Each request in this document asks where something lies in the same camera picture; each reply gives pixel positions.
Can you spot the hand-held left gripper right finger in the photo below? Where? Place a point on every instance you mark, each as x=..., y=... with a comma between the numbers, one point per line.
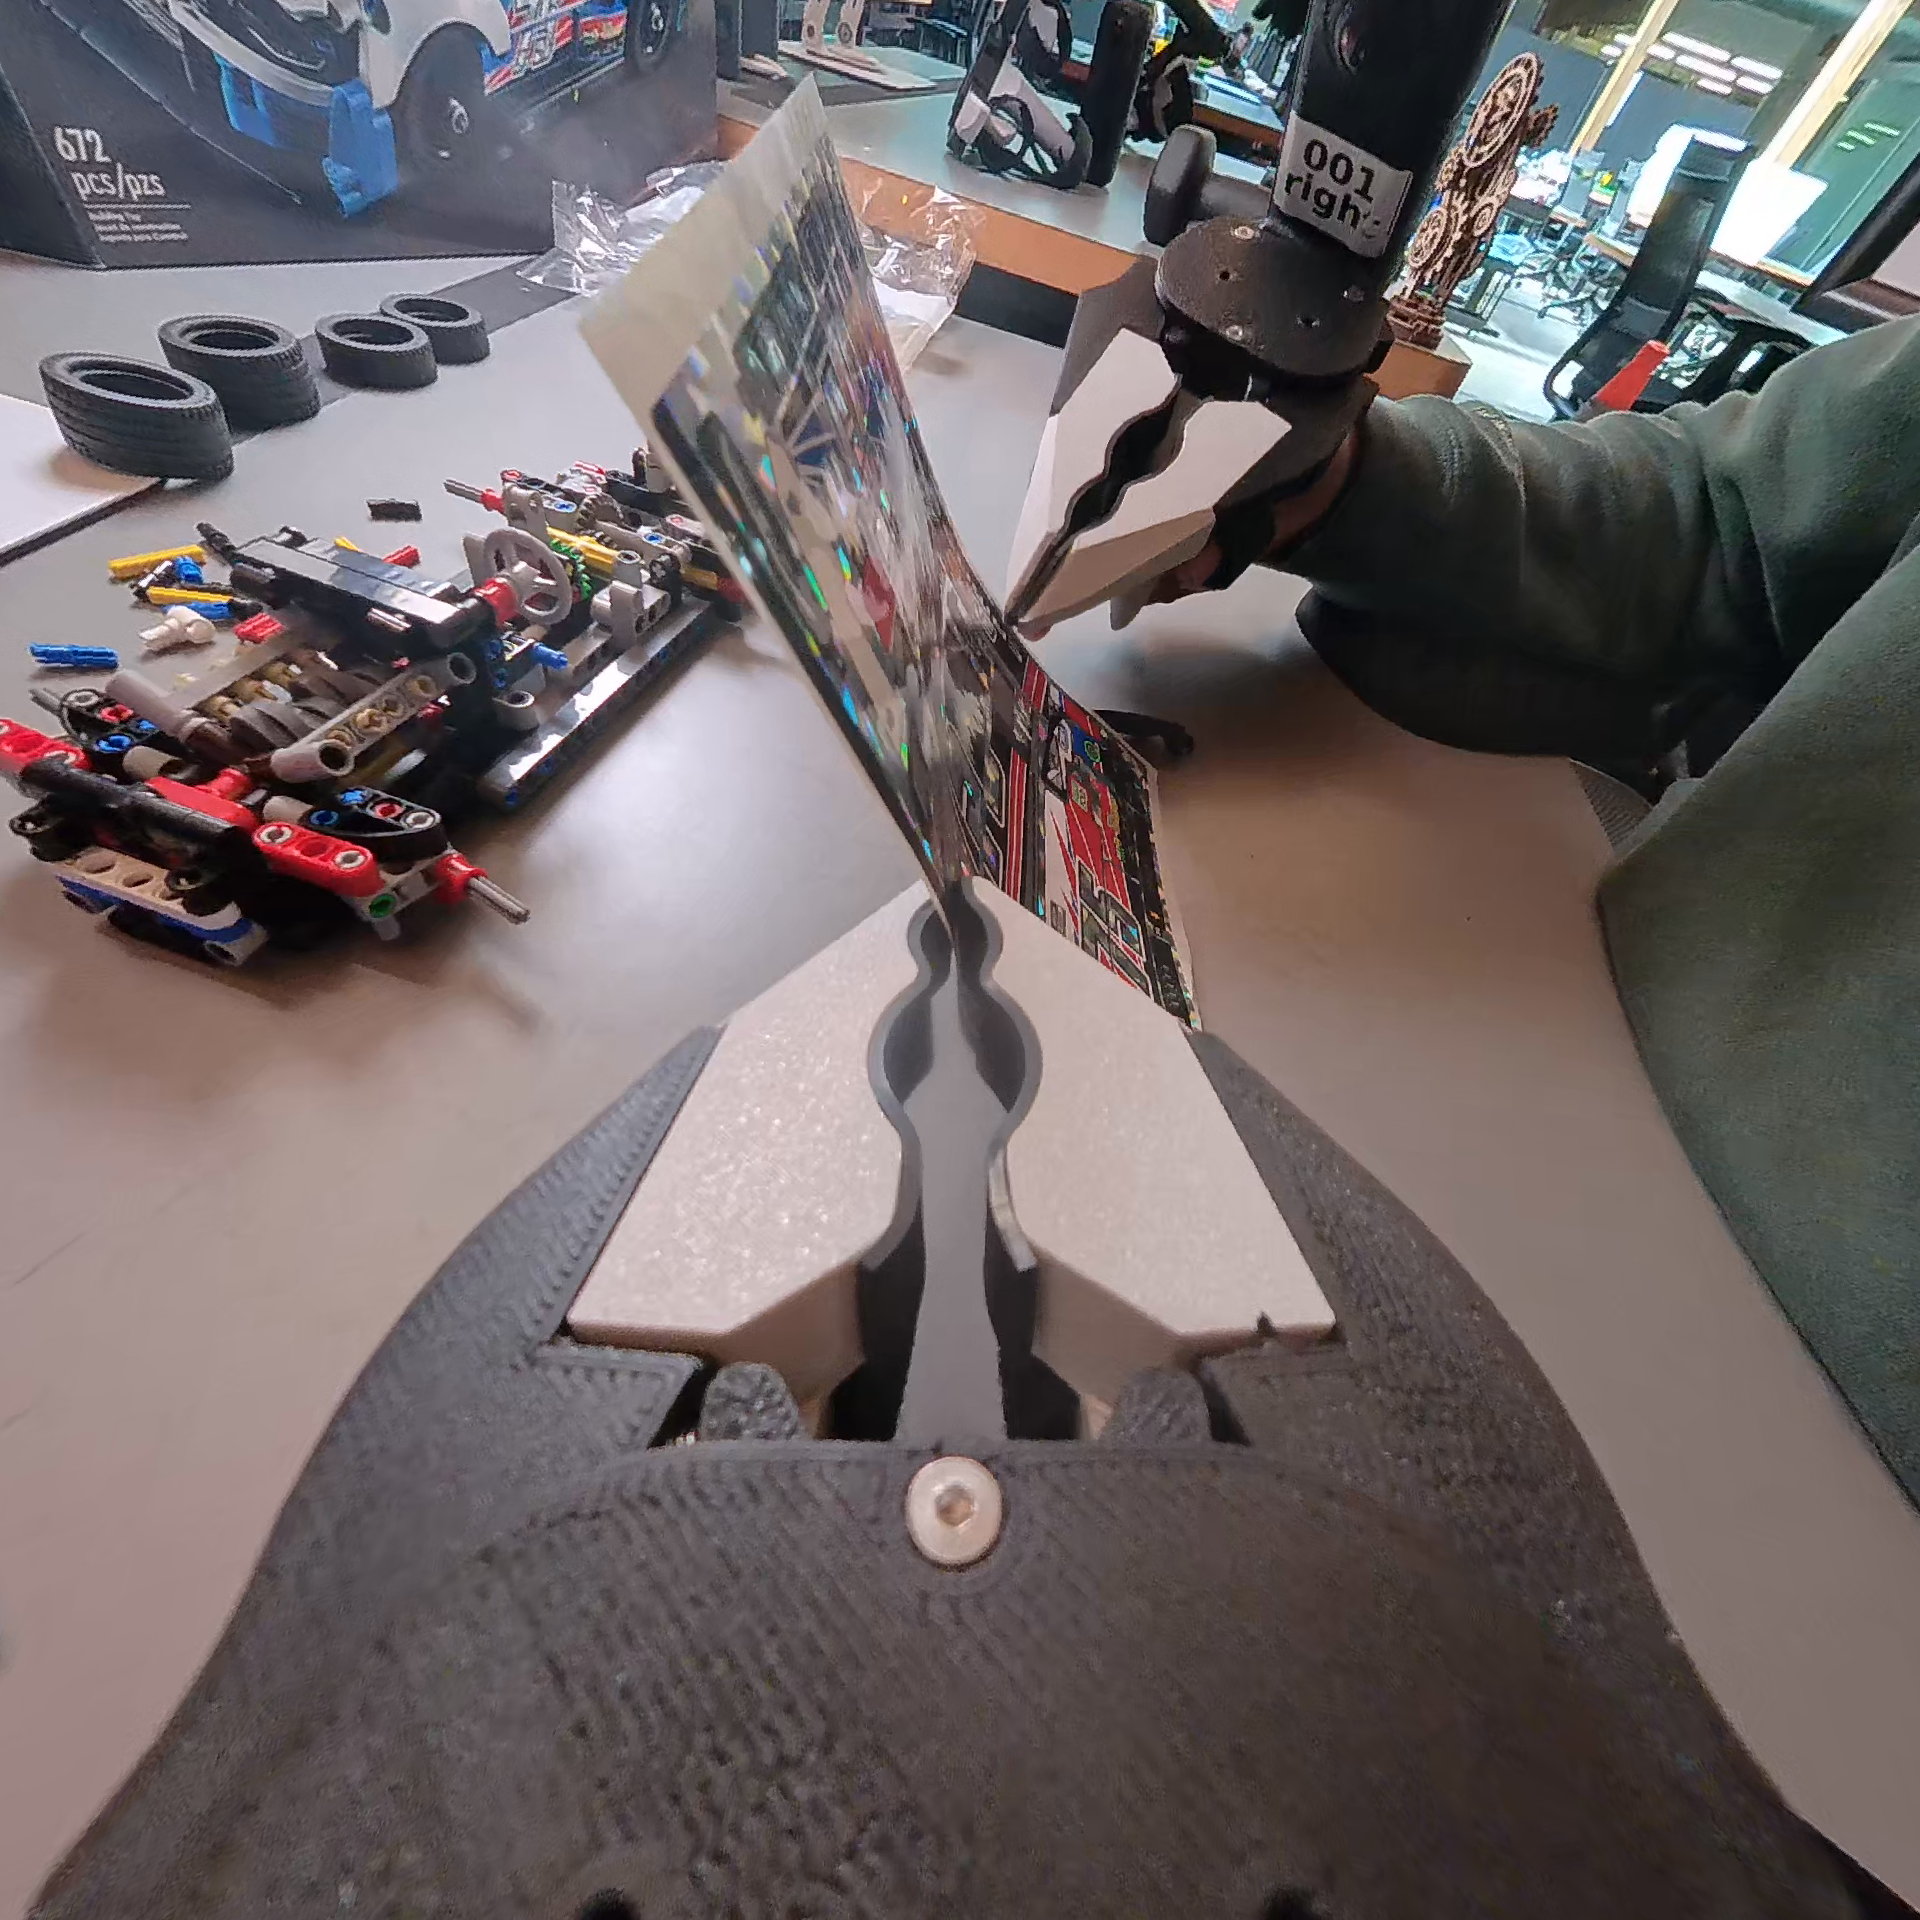
x=1155, y=1185

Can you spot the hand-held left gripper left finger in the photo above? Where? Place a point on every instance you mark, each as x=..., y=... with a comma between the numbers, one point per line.
x=750, y=1185

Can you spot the black office chair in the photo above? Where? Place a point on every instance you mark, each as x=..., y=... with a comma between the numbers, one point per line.
x=1664, y=254

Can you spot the partly built lego car chassis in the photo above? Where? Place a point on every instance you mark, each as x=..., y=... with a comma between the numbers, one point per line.
x=376, y=721

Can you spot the person's right forearm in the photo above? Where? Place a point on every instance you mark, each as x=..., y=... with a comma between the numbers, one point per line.
x=1576, y=557

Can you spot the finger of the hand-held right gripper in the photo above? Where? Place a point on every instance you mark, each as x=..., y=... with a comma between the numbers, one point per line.
x=1202, y=465
x=1103, y=406

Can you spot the black curved lego panel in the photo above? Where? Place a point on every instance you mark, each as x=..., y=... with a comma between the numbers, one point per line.
x=1155, y=739

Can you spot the wooden mechanical gear model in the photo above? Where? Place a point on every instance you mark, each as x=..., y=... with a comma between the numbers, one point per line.
x=1478, y=181

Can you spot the person's right hand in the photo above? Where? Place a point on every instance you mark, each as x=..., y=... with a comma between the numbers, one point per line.
x=1207, y=567

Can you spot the holographic lego sticker sheet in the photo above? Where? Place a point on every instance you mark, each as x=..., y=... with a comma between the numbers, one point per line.
x=839, y=495

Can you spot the black rubber toy tire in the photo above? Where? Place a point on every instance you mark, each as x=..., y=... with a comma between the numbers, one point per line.
x=136, y=441
x=277, y=393
x=452, y=342
x=376, y=368

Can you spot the clear empty plastic bag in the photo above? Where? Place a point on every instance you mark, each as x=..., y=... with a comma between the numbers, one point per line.
x=616, y=240

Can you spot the orange cone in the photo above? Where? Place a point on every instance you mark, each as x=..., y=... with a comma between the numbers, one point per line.
x=1636, y=382

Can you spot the wooden edged grey table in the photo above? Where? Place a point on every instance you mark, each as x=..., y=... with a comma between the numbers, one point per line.
x=902, y=149

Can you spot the black dumbbell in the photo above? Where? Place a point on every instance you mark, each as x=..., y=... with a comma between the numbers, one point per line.
x=1202, y=189

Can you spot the black lego set box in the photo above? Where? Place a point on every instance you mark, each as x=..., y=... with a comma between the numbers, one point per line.
x=150, y=90

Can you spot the pile of loose lego pieces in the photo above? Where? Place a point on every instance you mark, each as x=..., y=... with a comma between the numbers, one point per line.
x=150, y=563

